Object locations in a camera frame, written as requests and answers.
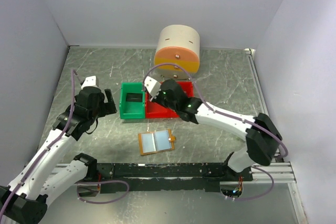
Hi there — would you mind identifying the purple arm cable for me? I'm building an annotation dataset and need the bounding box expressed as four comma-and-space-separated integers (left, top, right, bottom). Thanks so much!
0, 69, 130, 217
141, 63, 289, 201

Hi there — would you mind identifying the round three-drawer mini cabinet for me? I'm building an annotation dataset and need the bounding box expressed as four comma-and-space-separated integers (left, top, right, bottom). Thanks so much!
154, 25, 200, 80

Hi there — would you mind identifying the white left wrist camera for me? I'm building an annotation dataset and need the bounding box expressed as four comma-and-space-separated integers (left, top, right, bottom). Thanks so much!
81, 76, 99, 90

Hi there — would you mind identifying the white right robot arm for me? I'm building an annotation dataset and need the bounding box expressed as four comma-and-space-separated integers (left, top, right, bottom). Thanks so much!
144, 77, 282, 181

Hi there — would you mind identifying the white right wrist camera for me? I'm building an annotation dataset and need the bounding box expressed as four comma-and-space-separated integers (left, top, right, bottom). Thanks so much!
144, 76, 161, 98

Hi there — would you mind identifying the black card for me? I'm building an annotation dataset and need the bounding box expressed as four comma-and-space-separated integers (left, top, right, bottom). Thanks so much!
125, 93, 143, 102

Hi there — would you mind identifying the tan leather card holder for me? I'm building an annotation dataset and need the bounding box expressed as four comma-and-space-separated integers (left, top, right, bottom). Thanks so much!
138, 129, 176, 156

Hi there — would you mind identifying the green plastic bin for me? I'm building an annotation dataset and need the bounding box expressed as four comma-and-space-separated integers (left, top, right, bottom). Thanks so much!
119, 82, 145, 120

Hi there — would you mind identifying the aluminium frame rail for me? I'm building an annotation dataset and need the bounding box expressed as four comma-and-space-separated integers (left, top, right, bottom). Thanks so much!
244, 48, 297, 184

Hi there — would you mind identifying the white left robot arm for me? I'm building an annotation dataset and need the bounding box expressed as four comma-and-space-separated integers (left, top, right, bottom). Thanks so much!
1, 87, 117, 223

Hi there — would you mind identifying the red bin with gold card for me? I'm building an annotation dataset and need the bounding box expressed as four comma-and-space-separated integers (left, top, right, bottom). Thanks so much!
177, 81, 194, 97

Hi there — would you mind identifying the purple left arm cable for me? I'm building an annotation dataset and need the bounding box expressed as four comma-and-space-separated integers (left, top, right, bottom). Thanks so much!
0, 69, 130, 217

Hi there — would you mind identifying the red bin with silver card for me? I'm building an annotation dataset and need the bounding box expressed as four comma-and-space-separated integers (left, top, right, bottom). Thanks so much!
145, 93, 178, 119

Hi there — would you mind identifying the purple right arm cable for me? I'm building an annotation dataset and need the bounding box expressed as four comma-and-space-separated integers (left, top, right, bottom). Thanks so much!
141, 63, 289, 201

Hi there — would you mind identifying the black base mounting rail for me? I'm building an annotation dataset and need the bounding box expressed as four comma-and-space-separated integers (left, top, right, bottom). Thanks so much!
79, 163, 253, 193

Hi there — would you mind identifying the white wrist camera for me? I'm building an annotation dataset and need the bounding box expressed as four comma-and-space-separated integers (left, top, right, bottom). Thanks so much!
81, 76, 99, 90
144, 76, 161, 98

